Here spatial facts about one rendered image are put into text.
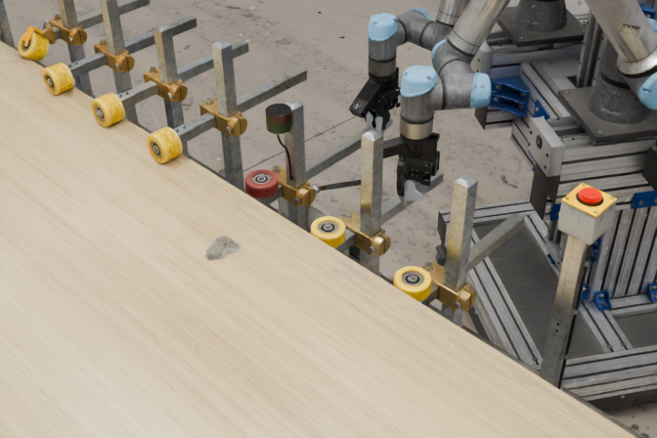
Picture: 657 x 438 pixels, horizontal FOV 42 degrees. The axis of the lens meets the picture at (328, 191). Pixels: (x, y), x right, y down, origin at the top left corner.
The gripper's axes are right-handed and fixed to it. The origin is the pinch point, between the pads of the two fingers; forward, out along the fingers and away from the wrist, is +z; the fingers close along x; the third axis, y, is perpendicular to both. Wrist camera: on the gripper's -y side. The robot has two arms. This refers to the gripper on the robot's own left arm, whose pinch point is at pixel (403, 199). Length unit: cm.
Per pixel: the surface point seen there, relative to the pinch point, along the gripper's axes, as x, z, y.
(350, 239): -12.2, 5.3, -8.8
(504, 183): 139, 90, 2
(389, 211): 0.9, 5.2, -3.7
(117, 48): 26, -10, -97
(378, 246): -12.7, 5.0, -1.5
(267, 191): -8.8, 0.0, -31.9
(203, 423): -76, -1, -12
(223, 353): -60, -1, -17
